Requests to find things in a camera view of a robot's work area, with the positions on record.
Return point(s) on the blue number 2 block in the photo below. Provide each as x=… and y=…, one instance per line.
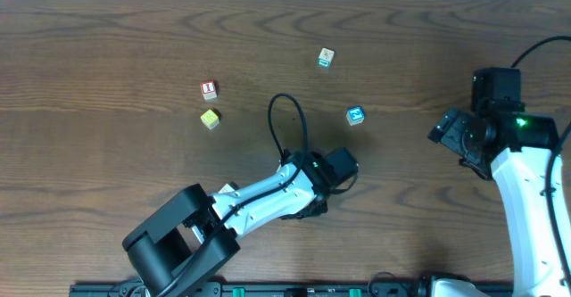
x=355, y=115

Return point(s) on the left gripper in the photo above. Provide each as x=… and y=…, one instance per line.
x=305, y=212

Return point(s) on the plain cream block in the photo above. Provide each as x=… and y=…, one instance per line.
x=228, y=188

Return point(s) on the red letter I block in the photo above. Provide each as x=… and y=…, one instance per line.
x=209, y=90

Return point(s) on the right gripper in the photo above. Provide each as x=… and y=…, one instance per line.
x=446, y=127

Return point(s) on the yellow wooden block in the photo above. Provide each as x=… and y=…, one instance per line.
x=210, y=119

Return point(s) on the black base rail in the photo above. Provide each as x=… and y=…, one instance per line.
x=216, y=289

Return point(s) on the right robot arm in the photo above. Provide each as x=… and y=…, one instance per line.
x=519, y=152

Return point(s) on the green picture block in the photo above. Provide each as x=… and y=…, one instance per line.
x=326, y=57

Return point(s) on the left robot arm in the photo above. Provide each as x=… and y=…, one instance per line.
x=191, y=236

